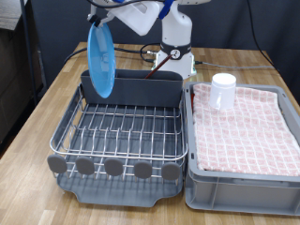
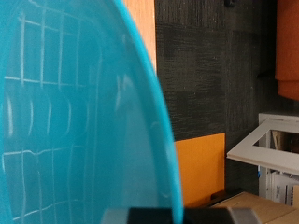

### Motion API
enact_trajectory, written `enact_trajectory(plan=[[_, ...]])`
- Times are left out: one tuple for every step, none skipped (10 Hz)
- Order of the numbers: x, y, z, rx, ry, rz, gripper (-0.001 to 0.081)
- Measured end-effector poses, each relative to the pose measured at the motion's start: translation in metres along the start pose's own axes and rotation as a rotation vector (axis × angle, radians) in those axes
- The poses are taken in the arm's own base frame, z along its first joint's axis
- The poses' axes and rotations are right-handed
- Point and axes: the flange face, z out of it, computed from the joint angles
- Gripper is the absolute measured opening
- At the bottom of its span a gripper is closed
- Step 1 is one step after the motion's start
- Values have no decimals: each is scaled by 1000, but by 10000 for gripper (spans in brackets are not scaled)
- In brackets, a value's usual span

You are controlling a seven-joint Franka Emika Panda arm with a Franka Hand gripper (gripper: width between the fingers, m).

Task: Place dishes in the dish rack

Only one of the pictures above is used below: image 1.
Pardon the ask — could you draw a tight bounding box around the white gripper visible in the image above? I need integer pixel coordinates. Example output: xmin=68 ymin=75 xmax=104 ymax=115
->
xmin=87 ymin=0 xmax=163 ymax=38

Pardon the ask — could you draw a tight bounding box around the blue plate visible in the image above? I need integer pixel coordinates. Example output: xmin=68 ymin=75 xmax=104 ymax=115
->
xmin=86 ymin=21 xmax=117 ymax=99

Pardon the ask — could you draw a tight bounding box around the brown wooden spoon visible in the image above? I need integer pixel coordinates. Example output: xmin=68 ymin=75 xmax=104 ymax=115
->
xmin=144 ymin=53 xmax=174 ymax=80

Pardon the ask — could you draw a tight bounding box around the white plastic mug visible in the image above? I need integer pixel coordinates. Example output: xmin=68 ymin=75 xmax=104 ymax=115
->
xmin=208 ymin=72 xmax=237 ymax=111

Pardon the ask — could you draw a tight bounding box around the grey dish drying rack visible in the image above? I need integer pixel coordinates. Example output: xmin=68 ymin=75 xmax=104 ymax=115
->
xmin=54 ymin=87 xmax=188 ymax=208

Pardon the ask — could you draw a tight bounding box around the black metal pole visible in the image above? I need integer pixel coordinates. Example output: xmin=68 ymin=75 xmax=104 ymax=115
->
xmin=19 ymin=0 xmax=38 ymax=106

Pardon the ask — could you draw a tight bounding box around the dark grey cutlery holder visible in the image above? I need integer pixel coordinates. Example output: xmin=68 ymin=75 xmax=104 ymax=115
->
xmin=80 ymin=67 xmax=184 ymax=108

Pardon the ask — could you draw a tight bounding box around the dark cabinet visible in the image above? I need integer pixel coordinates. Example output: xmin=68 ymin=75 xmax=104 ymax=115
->
xmin=0 ymin=26 xmax=45 ymax=148

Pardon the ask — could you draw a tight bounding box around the orange item under towel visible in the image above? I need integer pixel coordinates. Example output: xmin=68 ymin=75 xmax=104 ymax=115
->
xmin=189 ymin=90 xmax=195 ymax=113

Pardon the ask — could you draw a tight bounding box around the pink checked towel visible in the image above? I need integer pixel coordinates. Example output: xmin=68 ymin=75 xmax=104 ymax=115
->
xmin=191 ymin=82 xmax=300 ymax=177

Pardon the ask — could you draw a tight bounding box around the grey plastic crate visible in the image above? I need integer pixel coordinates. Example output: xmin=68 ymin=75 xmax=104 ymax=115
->
xmin=183 ymin=82 xmax=300 ymax=217

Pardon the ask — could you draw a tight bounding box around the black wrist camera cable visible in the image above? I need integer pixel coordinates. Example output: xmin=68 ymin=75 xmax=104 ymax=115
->
xmin=88 ymin=0 xmax=167 ymax=9

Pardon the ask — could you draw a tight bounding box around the thick black cable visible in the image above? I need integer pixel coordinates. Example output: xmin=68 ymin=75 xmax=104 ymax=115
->
xmin=64 ymin=42 xmax=162 ymax=65

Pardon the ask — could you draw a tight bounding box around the blue cable clip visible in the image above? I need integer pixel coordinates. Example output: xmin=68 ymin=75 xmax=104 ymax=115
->
xmin=158 ymin=0 xmax=173 ymax=21

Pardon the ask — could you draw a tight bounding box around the steel wire dish rack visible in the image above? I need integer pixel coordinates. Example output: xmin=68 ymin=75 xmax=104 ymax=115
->
xmin=46 ymin=83 xmax=189 ymax=183

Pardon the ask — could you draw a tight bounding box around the thin black hanging cable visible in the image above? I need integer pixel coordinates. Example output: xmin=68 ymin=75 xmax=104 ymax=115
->
xmin=245 ymin=0 xmax=280 ymax=74

